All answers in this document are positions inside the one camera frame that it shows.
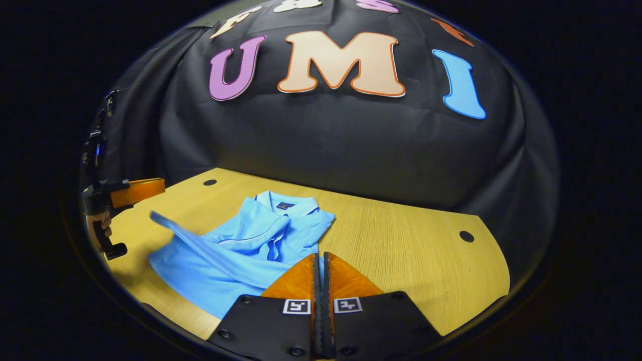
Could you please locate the black backdrop cloth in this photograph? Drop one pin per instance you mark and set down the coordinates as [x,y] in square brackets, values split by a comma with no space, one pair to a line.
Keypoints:
[351,150]

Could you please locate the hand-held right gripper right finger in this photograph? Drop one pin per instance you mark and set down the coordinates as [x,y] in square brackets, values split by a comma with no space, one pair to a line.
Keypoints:
[381,326]

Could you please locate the light blue T-shirt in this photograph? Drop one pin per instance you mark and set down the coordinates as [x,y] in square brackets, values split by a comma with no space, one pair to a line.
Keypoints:
[225,260]

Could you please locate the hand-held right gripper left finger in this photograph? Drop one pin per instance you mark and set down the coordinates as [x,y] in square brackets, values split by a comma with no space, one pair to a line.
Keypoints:
[266,326]

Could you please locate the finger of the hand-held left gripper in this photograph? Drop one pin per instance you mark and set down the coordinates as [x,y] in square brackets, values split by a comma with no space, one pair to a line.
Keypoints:
[140,191]

